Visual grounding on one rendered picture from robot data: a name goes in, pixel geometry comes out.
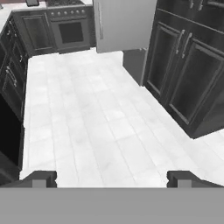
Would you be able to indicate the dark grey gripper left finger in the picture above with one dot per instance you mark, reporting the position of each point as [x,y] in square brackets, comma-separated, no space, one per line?
[43,177]

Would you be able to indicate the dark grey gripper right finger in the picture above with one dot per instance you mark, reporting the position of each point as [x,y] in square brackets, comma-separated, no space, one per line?
[180,176]

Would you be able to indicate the grey fridge body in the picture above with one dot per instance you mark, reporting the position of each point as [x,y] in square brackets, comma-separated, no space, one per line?
[134,64]

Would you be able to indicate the black dishwasher front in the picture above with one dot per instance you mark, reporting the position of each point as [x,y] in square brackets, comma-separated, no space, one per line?
[8,137]

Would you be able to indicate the dark tall cupboard door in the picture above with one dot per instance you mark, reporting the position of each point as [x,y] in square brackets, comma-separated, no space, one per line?
[163,58]
[198,84]

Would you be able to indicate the dark cupboard run with drawers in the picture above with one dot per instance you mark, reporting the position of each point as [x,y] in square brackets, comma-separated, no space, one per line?
[17,58]

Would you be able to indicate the dark grey stove with oven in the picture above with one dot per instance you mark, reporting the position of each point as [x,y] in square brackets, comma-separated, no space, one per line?
[71,29]

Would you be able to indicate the dark short cupboard door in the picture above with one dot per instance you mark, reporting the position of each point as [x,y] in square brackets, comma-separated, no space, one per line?
[186,11]

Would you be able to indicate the small dark countertop object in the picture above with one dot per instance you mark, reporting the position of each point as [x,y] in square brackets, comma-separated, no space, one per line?
[32,2]

